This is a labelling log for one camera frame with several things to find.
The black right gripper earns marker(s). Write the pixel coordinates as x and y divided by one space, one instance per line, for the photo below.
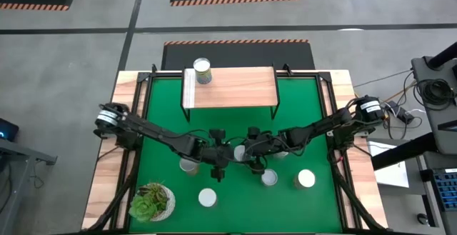
267 145

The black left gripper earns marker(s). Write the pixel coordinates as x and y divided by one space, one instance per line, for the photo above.
218 154

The green oranges tin can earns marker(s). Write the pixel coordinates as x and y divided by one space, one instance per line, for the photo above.
239 153

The blue label tin can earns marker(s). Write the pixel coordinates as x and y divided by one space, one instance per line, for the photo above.
281 155

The short sliced peaches tin can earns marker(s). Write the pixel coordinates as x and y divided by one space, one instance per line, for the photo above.
269 177

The brown label tin can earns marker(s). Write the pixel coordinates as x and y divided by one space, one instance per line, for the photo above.
187 165

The orange pineapple tin can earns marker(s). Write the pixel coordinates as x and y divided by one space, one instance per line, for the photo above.
207 197

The olive label tin can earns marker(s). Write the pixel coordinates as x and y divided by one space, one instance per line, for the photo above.
306 178

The multicoloured label tin can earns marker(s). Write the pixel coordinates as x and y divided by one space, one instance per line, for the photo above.
202 65

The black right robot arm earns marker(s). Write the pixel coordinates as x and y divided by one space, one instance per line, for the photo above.
321 126

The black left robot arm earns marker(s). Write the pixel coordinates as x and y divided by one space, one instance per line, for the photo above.
157 131

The wooden shelf with black legs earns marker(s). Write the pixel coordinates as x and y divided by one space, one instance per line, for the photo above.
242 88

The white geometric plant pot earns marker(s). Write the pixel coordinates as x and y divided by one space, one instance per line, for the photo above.
169 206

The spiky green succulent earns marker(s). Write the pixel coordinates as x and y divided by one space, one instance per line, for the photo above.
157 194

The green rosette succulent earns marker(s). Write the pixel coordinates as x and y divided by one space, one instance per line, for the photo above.
143 208

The white paper sheet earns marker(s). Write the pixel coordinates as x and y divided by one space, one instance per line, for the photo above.
392 176

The black beam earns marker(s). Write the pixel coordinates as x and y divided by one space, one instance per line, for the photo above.
403 151

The black power adapter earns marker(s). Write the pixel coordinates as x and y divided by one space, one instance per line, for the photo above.
400 113

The black computer mouse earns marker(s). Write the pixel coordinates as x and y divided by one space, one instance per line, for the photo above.
422 219

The grey equipment cart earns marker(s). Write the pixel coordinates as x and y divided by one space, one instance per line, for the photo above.
421 67

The backlit computer keyboard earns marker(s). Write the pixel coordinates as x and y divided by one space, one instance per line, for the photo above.
446 190

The grey keyboard desk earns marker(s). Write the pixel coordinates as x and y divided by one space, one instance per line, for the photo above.
442 224

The grey metal desk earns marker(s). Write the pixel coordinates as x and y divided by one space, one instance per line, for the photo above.
21 153

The black pole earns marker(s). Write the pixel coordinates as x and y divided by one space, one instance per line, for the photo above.
442 54

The dark device with blue light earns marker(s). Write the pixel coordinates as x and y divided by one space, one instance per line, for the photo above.
7 129

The black metal rig frame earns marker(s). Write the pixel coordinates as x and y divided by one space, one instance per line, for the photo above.
143 76

